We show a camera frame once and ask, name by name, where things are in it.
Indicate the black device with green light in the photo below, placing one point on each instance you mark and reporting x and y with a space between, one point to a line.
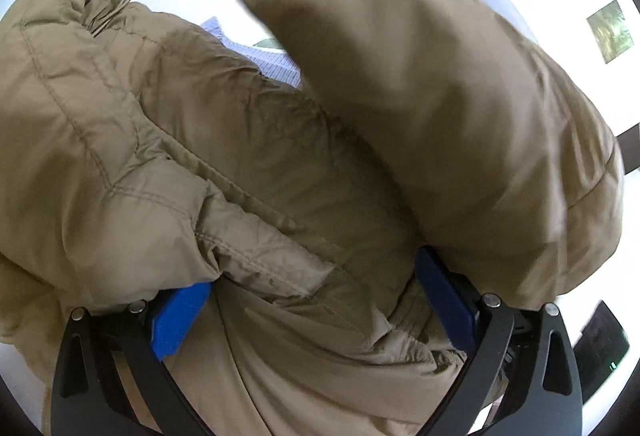
600 341

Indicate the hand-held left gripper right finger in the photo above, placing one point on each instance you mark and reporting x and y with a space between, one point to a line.
447 301

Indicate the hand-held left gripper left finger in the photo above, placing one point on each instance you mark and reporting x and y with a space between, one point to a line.
177 321

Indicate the lavender textured blanket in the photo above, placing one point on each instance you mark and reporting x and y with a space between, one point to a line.
260 58

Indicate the green wall picture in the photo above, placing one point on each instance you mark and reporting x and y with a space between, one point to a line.
607 30

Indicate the khaki puffer jacket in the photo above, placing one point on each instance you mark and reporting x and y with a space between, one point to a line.
250 165

